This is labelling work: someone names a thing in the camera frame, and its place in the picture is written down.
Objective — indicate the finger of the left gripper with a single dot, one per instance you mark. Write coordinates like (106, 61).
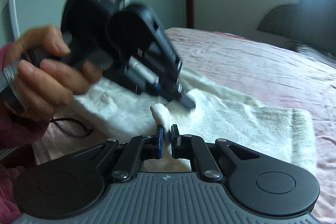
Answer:
(175, 93)
(141, 78)

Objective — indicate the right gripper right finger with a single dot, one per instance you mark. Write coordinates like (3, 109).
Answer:
(194, 149)

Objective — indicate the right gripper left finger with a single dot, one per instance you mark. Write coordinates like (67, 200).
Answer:
(139, 149)

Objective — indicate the white lace pants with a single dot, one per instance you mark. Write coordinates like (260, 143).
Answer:
(220, 112)

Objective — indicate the left hand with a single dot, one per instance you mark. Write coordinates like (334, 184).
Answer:
(53, 84)

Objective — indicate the pink bed sheet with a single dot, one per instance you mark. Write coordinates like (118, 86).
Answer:
(274, 76)

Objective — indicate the maroon left sleeve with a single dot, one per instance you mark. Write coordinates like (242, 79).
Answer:
(15, 131)

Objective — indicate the dark upholstered headboard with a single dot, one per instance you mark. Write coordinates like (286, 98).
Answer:
(311, 22)

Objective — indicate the patterned pillow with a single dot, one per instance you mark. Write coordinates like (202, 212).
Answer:
(322, 56)

